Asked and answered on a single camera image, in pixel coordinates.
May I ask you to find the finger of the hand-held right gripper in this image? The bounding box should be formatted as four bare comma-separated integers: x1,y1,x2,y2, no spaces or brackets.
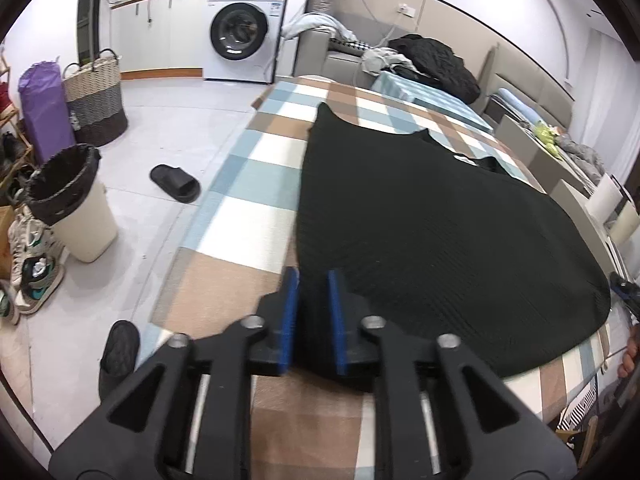
609,271,640,318

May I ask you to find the black knitted sweater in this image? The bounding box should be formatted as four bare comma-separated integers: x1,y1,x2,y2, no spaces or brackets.
292,102,612,393

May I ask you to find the grey sofa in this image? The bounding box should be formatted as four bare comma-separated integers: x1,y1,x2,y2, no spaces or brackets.
292,27,391,91

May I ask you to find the blue rolled mat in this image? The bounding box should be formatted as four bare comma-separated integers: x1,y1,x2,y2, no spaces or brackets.
492,89,541,123

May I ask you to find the checked blanket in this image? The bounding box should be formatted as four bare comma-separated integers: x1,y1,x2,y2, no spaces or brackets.
150,75,613,480

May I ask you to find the white box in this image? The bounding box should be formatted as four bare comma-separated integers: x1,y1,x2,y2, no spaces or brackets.
587,172,626,226

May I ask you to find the purple plastic bag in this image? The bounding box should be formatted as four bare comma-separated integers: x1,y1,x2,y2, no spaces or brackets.
18,60,76,163

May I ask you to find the woven laundry basket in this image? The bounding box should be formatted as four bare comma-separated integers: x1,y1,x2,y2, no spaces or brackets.
61,49,129,147

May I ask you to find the black quilted jacket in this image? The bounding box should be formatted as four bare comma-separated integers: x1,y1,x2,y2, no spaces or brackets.
387,34,482,103

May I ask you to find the white cabinet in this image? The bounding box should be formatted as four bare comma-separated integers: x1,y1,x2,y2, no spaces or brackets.
110,0,211,81

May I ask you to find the beige upholstered headboard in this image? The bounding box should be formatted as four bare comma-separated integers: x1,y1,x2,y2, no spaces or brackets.
475,42,575,133

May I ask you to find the grey white garment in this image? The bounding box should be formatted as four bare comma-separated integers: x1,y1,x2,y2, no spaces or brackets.
361,46,416,75

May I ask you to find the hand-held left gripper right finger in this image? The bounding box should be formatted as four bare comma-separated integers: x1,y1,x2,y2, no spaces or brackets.
326,269,578,480

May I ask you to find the cardboard box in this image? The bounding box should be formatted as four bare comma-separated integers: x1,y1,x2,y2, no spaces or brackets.
495,114,556,193

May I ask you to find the black slipper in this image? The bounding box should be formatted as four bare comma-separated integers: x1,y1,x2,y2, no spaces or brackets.
150,164,201,204
98,320,141,403

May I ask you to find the light blue checked quilt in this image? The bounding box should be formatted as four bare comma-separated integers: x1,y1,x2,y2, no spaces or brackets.
372,71,496,133

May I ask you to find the cream trash bin black liner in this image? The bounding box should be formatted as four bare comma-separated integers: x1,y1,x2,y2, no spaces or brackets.
25,143,119,263

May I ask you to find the grey cloth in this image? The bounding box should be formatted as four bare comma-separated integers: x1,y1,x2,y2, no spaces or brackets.
557,132,606,186

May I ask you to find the light blue cloth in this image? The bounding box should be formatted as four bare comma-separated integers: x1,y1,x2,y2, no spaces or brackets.
281,11,358,43

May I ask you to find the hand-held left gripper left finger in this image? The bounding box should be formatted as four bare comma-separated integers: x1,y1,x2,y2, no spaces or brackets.
48,266,301,480

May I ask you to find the houndstooth pillow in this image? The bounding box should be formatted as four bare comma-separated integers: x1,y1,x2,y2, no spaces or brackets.
327,37,373,56

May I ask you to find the green toy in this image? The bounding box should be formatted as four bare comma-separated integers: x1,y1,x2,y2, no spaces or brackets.
532,122,561,148

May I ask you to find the white washing machine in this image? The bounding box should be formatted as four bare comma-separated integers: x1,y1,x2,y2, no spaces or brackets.
202,0,291,83

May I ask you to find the person's right hand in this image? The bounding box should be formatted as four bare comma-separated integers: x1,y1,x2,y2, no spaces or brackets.
617,325,640,381

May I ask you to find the striped cloth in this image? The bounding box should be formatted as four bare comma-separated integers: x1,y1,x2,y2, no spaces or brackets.
555,377,601,431

